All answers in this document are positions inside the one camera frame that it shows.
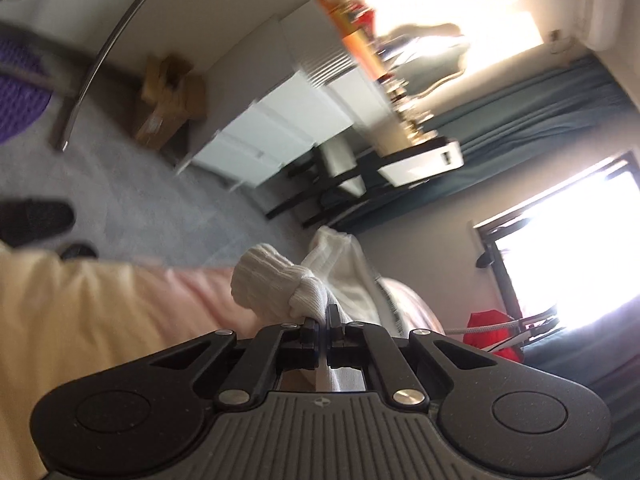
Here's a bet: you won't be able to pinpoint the white sweatpants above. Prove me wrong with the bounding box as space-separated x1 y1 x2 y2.
230 225 402 392

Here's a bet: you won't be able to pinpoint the red bag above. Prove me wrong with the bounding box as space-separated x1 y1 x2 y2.
462 309 524 363

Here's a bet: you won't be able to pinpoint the white metal stand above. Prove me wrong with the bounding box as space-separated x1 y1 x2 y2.
444 308 560 353

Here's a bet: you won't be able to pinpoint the black chair white seat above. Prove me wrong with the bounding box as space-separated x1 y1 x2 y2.
265 136 464 229

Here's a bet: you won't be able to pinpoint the pastel bed duvet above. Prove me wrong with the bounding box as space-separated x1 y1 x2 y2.
0 242 446 480

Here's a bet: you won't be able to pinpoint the window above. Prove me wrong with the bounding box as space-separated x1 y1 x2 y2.
474 151 639 328

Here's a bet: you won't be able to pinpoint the white drawer dresser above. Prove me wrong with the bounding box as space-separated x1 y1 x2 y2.
176 0 402 188

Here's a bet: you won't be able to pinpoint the cardboard box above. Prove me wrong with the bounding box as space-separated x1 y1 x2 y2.
132 54 207 151

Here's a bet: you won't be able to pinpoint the teal curtain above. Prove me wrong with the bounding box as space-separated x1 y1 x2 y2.
332 55 637 234

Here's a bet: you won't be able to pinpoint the black shoe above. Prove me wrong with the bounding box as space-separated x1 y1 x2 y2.
1 198 76 248

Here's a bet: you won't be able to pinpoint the purple mat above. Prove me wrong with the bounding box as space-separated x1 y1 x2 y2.
0 38 52 143

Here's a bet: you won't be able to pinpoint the curved metal tube frame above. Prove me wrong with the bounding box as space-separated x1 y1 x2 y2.
53 0 148 153

